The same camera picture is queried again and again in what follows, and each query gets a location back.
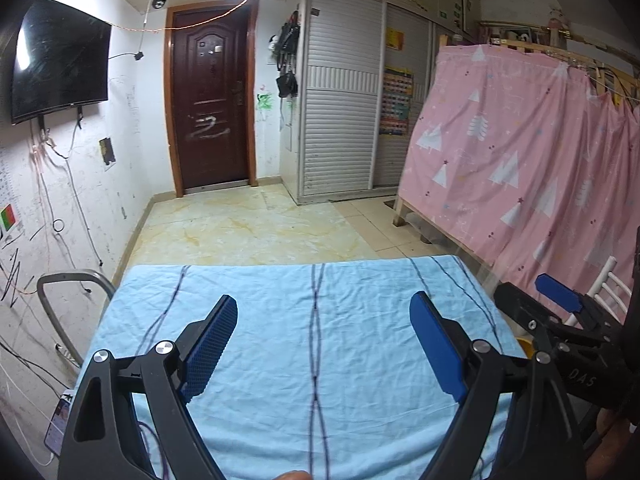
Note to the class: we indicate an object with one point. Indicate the black wall television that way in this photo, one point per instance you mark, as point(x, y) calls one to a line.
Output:
point(60, 60)

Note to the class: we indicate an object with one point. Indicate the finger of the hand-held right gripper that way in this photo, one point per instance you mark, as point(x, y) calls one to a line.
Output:
point(525, 310)
point(557, 290)

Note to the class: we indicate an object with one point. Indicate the small black hanging bag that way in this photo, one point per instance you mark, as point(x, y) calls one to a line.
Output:
point(287, 85)

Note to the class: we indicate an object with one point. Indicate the white power strip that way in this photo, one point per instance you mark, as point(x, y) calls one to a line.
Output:
point(64, 351)

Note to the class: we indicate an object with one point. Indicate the person's left hand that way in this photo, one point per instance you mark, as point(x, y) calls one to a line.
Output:
point(294, 475)

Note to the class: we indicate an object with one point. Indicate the grey metal tube frame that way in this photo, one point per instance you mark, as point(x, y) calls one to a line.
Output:
point(75, 275)

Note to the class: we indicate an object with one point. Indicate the open wall socket box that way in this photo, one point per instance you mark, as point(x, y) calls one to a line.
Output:
point(107, 151)

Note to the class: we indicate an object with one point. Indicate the yellow plastic bin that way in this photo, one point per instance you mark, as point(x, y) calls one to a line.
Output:
point(524, 346)

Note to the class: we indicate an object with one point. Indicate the smartphone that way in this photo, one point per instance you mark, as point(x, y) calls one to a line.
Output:
point(57, 425)

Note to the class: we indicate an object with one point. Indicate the brown wooden door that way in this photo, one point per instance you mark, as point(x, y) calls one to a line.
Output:
point(210, 110)

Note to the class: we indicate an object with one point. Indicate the white slatted wardrobe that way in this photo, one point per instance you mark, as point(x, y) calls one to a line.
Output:
point(340, 135)

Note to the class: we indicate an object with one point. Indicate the colourful grid chart poster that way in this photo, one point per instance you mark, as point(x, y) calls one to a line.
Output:
point(395, 105)

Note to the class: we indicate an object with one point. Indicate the pink tree-print curtain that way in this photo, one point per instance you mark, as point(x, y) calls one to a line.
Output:
point(500, 160)

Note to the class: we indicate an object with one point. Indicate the person's right hand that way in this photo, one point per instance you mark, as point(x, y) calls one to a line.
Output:
point(610, 422)

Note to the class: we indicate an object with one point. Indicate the yellow wardrobe poster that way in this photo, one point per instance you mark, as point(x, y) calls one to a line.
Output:
point(395, 39)

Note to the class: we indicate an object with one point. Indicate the eye chart poster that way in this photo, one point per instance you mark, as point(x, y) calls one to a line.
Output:
point(7, 185)

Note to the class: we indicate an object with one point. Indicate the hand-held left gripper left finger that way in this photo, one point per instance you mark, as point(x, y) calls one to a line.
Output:
point(210, 345)

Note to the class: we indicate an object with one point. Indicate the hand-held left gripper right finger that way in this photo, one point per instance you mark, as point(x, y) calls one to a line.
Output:
point(435, 340)

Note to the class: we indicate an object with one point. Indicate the light blue striped sheet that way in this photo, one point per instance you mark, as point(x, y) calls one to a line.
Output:
point(310, 310)

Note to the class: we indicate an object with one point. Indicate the wooden bed frame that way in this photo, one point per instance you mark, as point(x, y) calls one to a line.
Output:
point(398, 212)

